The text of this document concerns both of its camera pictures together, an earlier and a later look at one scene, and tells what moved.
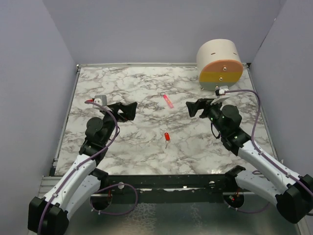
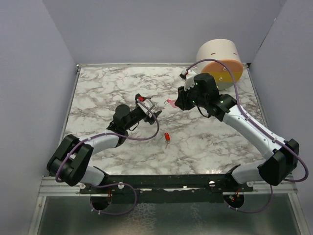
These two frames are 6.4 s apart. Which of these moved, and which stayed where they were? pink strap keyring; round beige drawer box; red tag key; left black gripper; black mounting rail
Moved: pink strap keyring; left black gripper
Stayed: black mounting rail; round beige drawer box; red tag key
